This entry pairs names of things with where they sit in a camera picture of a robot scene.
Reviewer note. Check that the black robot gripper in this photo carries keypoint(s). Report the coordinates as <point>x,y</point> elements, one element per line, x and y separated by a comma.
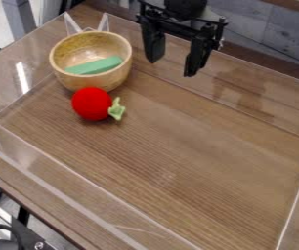
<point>180,17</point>

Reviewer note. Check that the red felt fruit green stem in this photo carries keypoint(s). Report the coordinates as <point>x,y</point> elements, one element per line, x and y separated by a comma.
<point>93,104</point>

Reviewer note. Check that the light wooden bowl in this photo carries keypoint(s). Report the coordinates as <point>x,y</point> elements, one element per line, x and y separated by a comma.
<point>92,59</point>

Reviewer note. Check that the green rectangular block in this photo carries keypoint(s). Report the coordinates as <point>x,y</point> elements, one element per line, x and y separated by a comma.
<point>94,67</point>

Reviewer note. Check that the clear acrylic tray walls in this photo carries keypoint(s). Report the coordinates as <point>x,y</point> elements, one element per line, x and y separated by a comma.
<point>193,173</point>

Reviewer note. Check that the black metal table leg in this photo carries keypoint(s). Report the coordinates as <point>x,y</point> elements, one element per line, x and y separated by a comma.
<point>22,217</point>

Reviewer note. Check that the grey post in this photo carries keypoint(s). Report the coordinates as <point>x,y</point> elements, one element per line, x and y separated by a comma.
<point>20,17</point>

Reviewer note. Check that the black bracket with bolt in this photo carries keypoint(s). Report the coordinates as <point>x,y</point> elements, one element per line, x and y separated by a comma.
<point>32,240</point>

